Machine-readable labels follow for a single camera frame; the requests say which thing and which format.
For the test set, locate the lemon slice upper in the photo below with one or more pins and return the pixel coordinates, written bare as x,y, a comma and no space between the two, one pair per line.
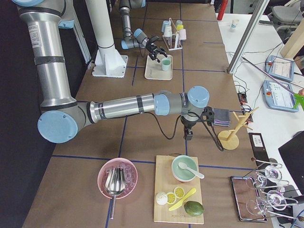
179,192

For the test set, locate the red fire extinguisher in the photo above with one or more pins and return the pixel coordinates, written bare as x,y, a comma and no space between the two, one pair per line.
222,9

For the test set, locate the white wire cup rack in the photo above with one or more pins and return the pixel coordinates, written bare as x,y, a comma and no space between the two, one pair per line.
173,43

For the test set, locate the pink cup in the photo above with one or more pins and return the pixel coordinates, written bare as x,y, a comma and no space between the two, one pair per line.
182,34

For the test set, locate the light blue cup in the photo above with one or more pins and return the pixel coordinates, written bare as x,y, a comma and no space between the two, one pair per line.
165,23

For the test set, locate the lemon slice lower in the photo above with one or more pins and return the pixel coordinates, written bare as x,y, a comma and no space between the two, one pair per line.
171,198

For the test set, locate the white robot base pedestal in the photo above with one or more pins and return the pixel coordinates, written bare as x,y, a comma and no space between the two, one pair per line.
108,62

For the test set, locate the aluminium frame post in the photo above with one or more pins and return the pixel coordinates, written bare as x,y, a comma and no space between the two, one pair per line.
258,12

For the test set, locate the pink bowl with ice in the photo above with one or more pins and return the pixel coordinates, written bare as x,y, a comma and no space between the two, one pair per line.
130,173

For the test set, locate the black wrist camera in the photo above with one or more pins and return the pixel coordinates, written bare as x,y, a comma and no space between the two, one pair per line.
208,116
153,39

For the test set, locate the cream rabbit serving tray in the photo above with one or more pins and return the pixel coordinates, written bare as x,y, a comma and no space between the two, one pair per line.
154,71

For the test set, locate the green avocado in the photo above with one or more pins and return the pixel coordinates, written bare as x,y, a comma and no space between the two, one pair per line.
194,208

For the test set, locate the teach pendant near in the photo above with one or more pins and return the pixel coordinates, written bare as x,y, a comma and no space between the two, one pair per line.
278,98

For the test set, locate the yellow plastic knife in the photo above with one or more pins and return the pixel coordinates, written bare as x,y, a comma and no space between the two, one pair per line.
180,202

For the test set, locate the white paper cup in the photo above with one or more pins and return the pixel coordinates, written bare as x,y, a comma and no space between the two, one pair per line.
234,25

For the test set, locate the white cup on rack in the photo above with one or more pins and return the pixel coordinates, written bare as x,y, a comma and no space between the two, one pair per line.
167,32

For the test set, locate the green ceramic bowl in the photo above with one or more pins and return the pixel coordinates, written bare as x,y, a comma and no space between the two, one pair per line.
180,174

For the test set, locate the teach pendant far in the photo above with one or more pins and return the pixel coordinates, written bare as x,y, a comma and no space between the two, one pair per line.
280,68

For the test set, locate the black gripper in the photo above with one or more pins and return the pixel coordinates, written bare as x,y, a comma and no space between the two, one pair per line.
151,47
189,124

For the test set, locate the black rectangular box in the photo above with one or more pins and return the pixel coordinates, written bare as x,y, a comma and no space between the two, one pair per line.
258,146

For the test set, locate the bamboo cutting board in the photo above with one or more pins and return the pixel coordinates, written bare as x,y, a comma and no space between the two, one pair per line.
166,182

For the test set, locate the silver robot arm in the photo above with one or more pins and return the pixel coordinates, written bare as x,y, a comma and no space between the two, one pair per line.
137,38
62,115

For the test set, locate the dark metal tray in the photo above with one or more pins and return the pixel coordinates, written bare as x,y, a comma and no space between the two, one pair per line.
244,193

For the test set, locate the wooden mug tree stand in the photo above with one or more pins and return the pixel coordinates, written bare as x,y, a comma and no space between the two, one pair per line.
228,138

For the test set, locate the white plastic spoon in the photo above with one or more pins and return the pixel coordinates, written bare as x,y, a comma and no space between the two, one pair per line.
185,167

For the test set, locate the teach pendant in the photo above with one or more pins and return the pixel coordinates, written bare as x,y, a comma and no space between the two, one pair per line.
278,98
280,68

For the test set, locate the lemon slice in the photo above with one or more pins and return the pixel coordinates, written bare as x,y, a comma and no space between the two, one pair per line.
171,198
179,192

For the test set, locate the mint green cup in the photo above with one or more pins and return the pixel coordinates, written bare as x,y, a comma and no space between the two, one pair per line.
165,64

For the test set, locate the grey folded cloth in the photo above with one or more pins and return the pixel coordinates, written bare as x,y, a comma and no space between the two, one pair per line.
221,117

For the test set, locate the metal ice scoop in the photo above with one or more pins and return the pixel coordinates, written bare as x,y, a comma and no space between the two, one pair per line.
114,186

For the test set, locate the wine glass rack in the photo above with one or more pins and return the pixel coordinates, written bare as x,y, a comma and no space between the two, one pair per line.
268,180

